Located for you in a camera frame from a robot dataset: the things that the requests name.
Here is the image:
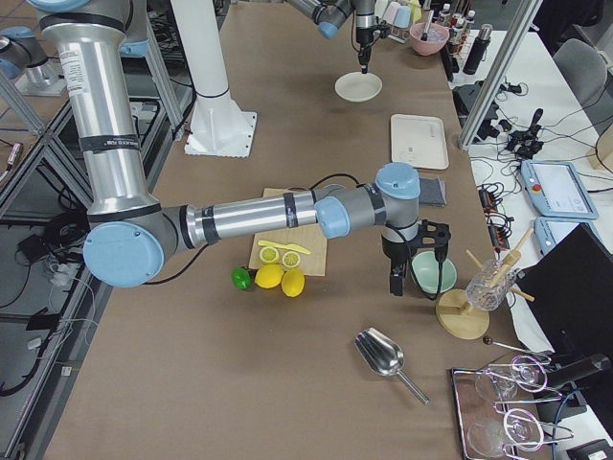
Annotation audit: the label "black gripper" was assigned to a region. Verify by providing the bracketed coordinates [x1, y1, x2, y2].
[355, 15, 389, 74]
[381, 219, 451, 295]

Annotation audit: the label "cream round plate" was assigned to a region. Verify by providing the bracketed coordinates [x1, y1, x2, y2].
[334, 72, 382, 103]

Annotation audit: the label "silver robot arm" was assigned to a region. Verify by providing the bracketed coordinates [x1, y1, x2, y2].
[288, 0, 390, 74]
[28, 1, 450, 296]

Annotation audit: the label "cream rectangular tray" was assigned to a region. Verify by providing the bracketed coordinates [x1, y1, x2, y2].
[391, 114, 449, 171]

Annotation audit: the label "mirrored steel tray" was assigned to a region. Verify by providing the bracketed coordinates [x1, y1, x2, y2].
[450, 368, 575, 459]

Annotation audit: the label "mint green bowl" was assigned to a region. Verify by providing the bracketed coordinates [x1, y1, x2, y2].
[412, 251, 457, 294]

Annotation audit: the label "grey folded cloth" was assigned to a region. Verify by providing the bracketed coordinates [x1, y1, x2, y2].
[419, 176, 446, 207]

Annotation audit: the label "light blue plastic cup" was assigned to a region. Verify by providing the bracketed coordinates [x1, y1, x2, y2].
[394, 5, 412, 29]

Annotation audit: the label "light pink plastic cup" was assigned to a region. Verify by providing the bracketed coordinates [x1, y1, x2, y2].
[382, 1, 401, 26]

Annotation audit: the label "pale mint plastic cup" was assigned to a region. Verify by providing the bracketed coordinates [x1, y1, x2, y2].
[374, 0, 388, 22]

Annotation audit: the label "clear textured glass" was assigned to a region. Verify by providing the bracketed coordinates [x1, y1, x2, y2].
[465, 260, 516, 311]

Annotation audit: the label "clear fake ice cubes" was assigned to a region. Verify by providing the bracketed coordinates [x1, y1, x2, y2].
[412, 23, 449, 43]

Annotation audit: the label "pink bowl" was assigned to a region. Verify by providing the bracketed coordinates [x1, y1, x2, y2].
[409, 23, 449, 56]

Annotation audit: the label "wooden cup tree stand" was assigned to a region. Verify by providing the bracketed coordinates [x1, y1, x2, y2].
[436, 228, 534, 339]

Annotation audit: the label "black thermos bottle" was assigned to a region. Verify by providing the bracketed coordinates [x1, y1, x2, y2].
[463, 24, 493, 75]

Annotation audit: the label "lower teach pendant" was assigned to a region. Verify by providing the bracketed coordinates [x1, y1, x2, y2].
[534, 217, 599, 256]

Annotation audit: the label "teach pendant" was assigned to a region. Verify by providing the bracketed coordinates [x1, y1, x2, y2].
[534, 217, 599, 256]
[520, 160, 599, 220]

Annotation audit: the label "bar spoon black ball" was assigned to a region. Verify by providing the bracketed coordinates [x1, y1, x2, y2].
[482, 335, 552, 357]

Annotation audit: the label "upper teach pendant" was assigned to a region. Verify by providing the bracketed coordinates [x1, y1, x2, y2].
[520, 160, 599, 220]

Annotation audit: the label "steel ice scoop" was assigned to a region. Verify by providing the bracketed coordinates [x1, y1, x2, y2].
[354, 327, 429, 405]

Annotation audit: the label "wooden cutting board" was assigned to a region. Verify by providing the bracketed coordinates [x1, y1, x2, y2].
[248, 187, 329, 278]

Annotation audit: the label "yellow plastic knife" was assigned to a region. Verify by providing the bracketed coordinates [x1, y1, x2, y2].
[258, 240, 311, 255]

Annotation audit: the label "black monitor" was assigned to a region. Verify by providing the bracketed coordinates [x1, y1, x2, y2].
[518, 223, 612, 357]

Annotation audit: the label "lemon half right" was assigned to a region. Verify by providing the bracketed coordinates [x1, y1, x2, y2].
[281, 250, 302, 269]

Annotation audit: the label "lemon half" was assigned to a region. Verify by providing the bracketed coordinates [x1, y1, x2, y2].
[259, 246, 281, 265]
[281, 250, 302, 269]

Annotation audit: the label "whole yellow lemon right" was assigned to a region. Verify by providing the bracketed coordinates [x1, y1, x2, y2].
[281, 268, 306, 298]

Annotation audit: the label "whole yellow lemon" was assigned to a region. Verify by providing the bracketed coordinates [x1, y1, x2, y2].
[281, 268, 306, 298]
[255, 264, 285, 288]

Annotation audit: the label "upper cocktail glass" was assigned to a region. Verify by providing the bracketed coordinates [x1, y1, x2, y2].
[475, 356, 547, 403]

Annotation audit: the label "cocktail glass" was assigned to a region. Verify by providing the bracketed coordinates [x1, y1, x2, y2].
[475, 356, 547, 403]
[467, 408, 544, 459]

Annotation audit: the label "lemon half left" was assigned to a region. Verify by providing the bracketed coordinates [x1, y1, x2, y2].
[259, 246, 281, 265]

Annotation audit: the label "whole yellow lemon left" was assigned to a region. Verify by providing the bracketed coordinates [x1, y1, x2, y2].
[255, 264, 285, 288]

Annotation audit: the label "green lime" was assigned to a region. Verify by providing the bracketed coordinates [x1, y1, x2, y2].
[231, 267, 255, 290]

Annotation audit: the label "lower cocktail glass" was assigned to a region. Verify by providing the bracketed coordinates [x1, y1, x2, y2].
[467, 408, 544, 459]

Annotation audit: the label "grey office chair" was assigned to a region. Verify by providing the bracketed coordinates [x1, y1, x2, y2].
[553, 38, 612, 118]

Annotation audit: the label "aluminium frame post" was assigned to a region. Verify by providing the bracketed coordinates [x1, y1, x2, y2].
[458, 0, 542, 152]

